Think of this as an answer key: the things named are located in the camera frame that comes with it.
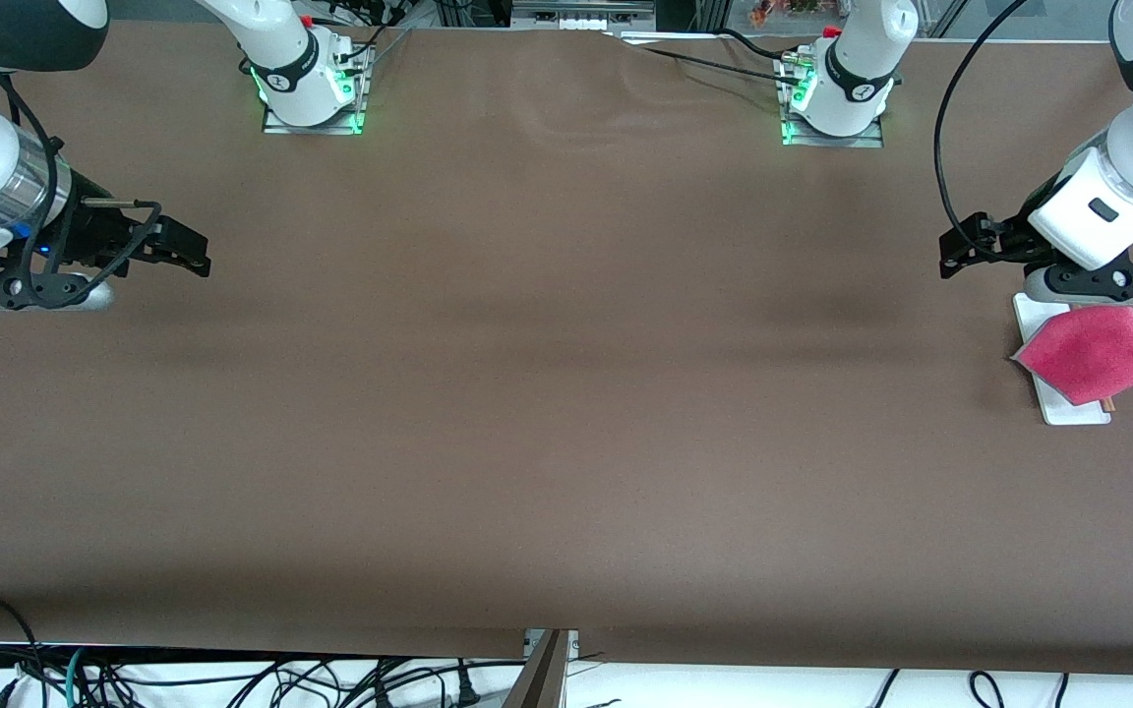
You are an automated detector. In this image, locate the grey and pink towel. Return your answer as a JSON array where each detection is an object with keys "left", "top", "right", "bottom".
[{"left": 1008, "top": 305, "right": 1133, "bottom": 407}]

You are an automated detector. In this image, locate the thick black cable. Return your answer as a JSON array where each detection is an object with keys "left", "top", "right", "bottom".
[{"left": 719, "top": 28, "right": 804, "bottom": 62}]

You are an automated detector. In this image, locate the aluminium frame with white connectors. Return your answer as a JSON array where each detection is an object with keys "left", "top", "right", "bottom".
[{"left": 510, "top": 0, "right": 658, "bottom": 32}]

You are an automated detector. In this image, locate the grey metal post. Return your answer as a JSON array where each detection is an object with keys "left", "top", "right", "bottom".
[{"left": 503, "top": 629, "right": 579, "bottom": 708}]

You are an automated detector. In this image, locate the thin black cable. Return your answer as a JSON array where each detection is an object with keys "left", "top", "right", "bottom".
[{"left": 614, "top": 35, "right": 808, "bottom": 89}]

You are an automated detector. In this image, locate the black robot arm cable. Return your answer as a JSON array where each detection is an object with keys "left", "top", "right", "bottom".
[
  {"left": 933, "top": 0, "right": 1030, "bottom": 265},
  {"left": 0, "top": 20, "right": 164, "bottom": 311}
]

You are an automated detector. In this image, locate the red white printed box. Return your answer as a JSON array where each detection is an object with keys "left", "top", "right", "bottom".
[{"left": 748, "top": 0, "right": 828, "bottom": 29}]

